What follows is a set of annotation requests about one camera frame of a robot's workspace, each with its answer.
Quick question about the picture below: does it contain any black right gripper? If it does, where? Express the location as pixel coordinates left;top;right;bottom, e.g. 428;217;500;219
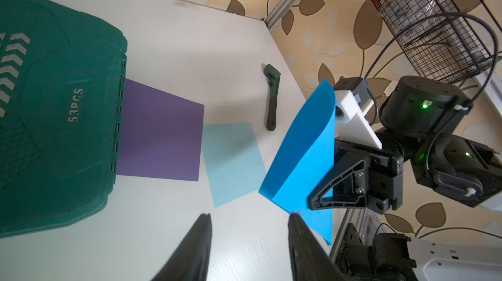
307;139;403;214

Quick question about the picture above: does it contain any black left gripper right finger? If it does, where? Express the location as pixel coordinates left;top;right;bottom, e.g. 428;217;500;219
288;213;345;281

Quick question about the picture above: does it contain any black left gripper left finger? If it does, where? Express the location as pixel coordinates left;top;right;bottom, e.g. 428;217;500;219
152;214;213;281

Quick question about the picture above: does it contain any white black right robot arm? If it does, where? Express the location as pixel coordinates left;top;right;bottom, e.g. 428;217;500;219
308;76;501;280

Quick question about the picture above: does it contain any light blue square paper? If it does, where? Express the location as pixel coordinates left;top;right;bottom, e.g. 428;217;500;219
201;123;266;208

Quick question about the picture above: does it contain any purple square paper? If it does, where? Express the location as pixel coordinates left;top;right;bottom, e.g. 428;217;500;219
116;80;204;182

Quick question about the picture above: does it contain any plastic bag in basket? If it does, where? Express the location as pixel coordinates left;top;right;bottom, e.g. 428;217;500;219
380;0;482;58

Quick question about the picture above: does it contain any green plastic tool case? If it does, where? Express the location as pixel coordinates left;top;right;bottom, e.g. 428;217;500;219
1;0;128;238

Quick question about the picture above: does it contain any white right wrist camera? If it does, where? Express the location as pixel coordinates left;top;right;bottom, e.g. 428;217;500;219
334;90;383;149

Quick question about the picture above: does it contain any black wire basket right wall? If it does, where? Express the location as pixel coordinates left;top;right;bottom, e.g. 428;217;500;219
370;0;500;83

